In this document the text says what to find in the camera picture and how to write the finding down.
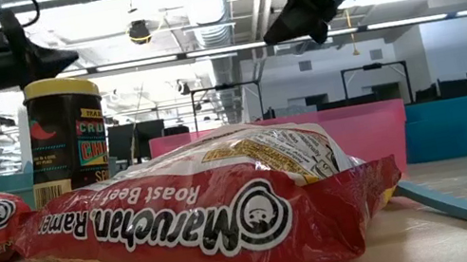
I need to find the blue plastic bin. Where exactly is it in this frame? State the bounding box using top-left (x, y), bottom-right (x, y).
top-left (397, 95), bottom-right (467, 169)

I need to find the yellow hanging pendant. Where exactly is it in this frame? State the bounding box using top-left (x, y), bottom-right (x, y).
top-left (343, 7), bottom-right (362, 58)

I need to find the black ceiling camera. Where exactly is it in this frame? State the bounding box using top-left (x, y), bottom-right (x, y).
top-left (124, 16), bottom-right (157, 48)

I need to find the pink plastic tray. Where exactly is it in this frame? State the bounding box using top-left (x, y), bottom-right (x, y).
top-left (147, 93), bottom-right (417, 218)

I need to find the black stand frame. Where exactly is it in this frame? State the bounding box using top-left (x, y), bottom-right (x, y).
top-left (339, 56), bottom-right (414, 115)
top-left (187, 76), bottom-right (268, 133)

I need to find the white pillar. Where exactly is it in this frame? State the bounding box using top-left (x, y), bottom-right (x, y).
top-left (11, 103), bottom-right (38, 175)

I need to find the black spice jar yellow lid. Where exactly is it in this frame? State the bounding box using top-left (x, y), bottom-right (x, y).
top-left (14, 69), bottom-right (120, 210)

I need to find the green plastic bin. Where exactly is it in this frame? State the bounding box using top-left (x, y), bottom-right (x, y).
top-left (0, 149), bottom-right (125, 215)

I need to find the silver ceiling duct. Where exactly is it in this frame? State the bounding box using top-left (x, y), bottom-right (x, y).
top-left (176, 0), bottom-right (258, 132)

